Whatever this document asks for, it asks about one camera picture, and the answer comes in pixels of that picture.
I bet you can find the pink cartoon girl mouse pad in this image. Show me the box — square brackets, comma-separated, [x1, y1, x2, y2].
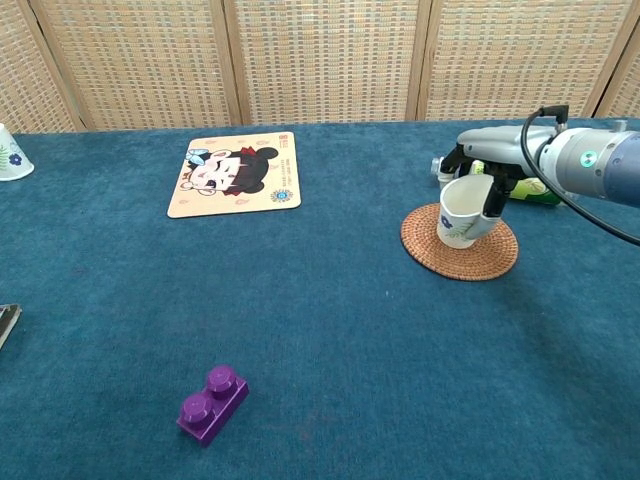
[166, 131, 304, 219]

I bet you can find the round woven rattan coaster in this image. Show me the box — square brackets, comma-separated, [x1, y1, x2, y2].
[400, 202, 520, 282]

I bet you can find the woven bamboo folding screen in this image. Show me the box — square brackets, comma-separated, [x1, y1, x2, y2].
[0, 0, 640, 134]

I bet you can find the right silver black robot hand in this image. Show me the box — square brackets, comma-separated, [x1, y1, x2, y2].
[442, 125, 556, 237]

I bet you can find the white paper cup blue flower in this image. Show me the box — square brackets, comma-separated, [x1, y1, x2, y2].
[0, 122, 35, 182]
[436, 175, 496, 250]

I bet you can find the green label plastic bottle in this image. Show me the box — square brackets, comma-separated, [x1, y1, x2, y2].
[430, 155, 566, 207]

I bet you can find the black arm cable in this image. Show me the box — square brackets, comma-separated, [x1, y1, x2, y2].
[519, 104, 640, 246]

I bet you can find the purple toy building brick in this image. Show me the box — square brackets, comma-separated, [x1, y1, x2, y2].
[175, 364, 250, 449]

